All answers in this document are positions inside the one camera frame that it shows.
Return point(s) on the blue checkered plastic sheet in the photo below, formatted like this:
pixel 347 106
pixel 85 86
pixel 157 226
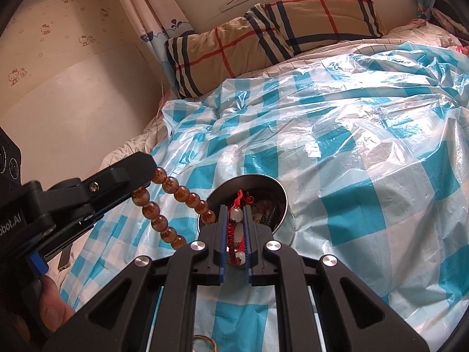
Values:
pixel 366 154

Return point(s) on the pile of clothes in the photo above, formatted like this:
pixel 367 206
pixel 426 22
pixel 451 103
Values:
pixel 450 22

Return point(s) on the plaid pillow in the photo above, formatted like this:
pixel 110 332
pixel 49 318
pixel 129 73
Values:
pixel 220 58
pixel 329 18

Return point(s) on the pink plastic bag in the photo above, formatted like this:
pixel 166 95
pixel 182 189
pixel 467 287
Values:
pixel 460 48

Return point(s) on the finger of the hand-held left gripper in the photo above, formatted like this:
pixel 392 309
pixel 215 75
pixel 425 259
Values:
pixel 110 183
pixel 39 264

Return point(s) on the round metal tin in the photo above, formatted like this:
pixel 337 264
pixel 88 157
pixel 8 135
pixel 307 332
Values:
pixel 285 227

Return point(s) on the dark flat object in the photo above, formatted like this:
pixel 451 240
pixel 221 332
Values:
pixel 65 262

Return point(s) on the person's left hand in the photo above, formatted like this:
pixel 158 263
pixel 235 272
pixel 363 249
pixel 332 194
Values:
pixel 55 308

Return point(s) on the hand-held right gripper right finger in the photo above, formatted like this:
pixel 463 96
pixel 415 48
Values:
pixel 250 242

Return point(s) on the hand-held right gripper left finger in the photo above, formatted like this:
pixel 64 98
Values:
pixel 221 242

